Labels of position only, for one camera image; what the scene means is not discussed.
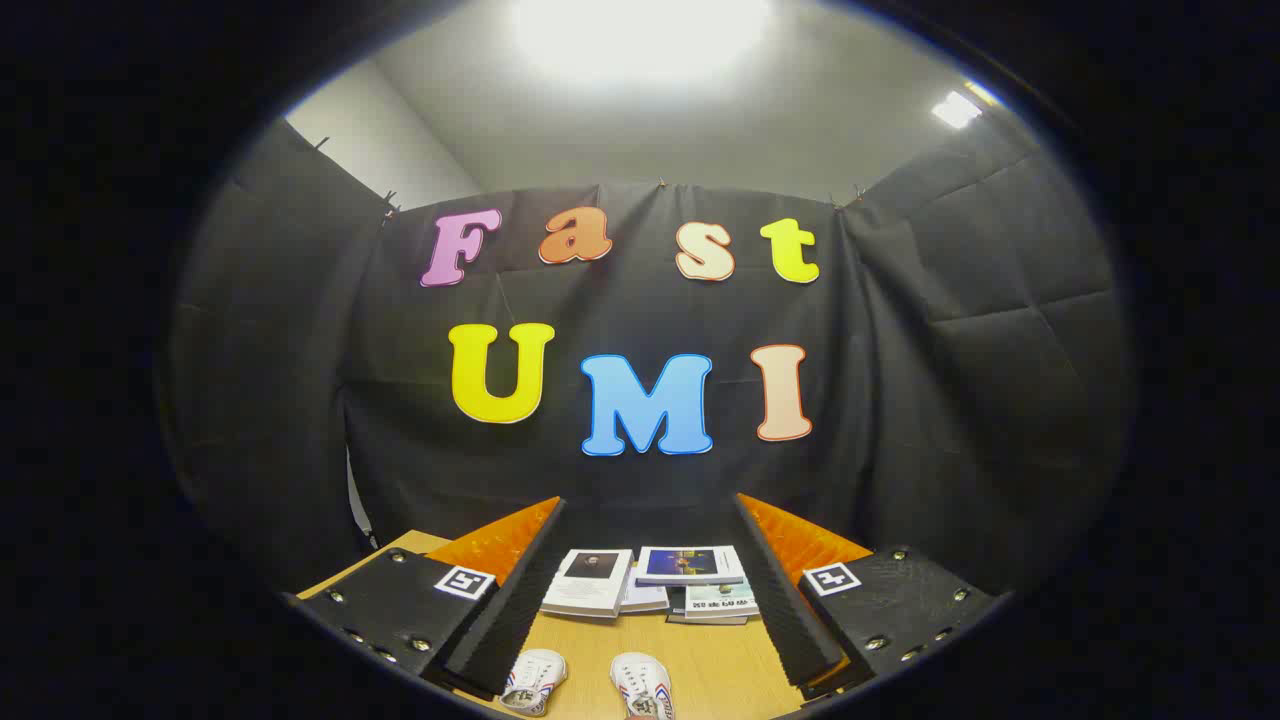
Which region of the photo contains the small ceiling light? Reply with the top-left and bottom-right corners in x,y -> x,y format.
930,88 -> 989,131

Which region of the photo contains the white striped canvas shoe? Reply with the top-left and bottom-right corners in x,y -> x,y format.
498,648 -> 569,717
610,652 -> 676,720

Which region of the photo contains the book with blue picture cover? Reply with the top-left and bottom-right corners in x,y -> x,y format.
635,545 -> 747,587

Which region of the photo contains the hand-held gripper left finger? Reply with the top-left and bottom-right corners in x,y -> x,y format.
285,497 -> 567,701

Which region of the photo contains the large ceiling light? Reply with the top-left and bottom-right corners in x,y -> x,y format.
510,0 -> 776,93

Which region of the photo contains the white book with portrait cover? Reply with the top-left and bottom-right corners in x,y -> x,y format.
540,548 -> 634,619

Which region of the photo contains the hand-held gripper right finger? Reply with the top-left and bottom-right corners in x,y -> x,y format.
733,492 -> 1001,701

